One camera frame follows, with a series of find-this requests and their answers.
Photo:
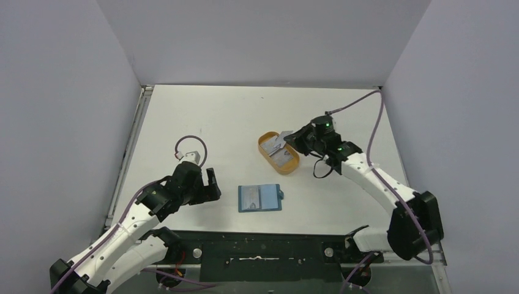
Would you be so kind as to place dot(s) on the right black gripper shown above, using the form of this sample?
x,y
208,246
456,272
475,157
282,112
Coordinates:
x,y
306,138

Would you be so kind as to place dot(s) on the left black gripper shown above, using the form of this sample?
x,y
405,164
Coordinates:
x,y
207,193

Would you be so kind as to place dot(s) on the yellow oval tray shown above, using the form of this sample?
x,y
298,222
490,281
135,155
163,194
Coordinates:
x,y
287,168

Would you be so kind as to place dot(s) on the blue leather card holder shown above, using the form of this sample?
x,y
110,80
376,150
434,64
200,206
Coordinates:
x,y
271,197

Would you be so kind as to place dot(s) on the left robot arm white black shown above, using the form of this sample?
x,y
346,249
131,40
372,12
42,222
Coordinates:
x,y
134,242

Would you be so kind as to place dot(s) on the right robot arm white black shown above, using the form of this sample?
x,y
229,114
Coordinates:
x,y
415,221

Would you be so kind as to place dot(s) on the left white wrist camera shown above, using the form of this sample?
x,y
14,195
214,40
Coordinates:
x,y
192,157

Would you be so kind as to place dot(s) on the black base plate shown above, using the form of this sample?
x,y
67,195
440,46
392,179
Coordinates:
x,y
264,257

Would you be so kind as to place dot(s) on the aluminium frame rail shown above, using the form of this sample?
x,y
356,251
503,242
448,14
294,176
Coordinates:
x,y
143,101

